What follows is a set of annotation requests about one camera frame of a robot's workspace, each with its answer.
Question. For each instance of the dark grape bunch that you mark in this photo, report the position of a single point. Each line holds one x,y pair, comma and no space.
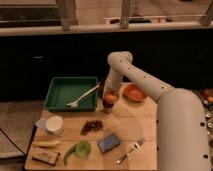
93,125

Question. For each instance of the metal cup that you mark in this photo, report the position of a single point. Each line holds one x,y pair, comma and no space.
107,108

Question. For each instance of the white round container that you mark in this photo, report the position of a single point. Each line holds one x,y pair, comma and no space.
55,124

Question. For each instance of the yellow corn cob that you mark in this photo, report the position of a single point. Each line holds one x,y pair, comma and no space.
46,144

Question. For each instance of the brown wooden block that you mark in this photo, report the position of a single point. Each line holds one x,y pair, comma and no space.
45,156

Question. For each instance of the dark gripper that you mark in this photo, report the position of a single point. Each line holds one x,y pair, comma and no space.
110,92

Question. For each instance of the orange bowl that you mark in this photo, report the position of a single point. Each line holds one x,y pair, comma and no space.
133,93

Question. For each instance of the orange apple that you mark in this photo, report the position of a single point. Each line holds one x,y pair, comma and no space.
111,98

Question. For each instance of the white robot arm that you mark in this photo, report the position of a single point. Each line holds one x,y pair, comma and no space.
181,129

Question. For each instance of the green pepper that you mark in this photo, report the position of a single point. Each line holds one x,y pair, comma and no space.
68,153

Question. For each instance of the green plastic tray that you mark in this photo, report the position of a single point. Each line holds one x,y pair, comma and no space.
63,90

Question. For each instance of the blue sponge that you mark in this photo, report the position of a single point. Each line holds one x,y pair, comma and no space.
108,142

